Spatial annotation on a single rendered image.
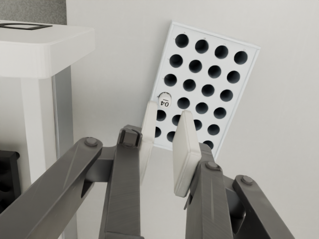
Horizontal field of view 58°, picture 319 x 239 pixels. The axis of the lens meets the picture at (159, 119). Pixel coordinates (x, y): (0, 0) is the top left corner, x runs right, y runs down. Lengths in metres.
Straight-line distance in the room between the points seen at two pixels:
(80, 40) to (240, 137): 0.22
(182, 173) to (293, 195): 0.26
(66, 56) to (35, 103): 0.04
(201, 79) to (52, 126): 0.14
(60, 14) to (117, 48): 0.83
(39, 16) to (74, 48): 0.97
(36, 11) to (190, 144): 1.03
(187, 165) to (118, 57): 0.18
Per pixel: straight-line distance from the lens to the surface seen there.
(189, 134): 0.18
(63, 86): 0.23
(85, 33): 0.22
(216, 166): 0.16
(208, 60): 0.28
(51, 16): 1.14
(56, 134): 0.23
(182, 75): 0.28
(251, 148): 0.36
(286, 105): 0.35
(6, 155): 0.26
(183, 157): 0.17
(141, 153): 0.16
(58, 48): 0.17
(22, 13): 1.18
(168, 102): 0.27
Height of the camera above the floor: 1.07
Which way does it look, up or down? 68 degrees down
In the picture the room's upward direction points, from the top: 176 degrees counter-clockwise
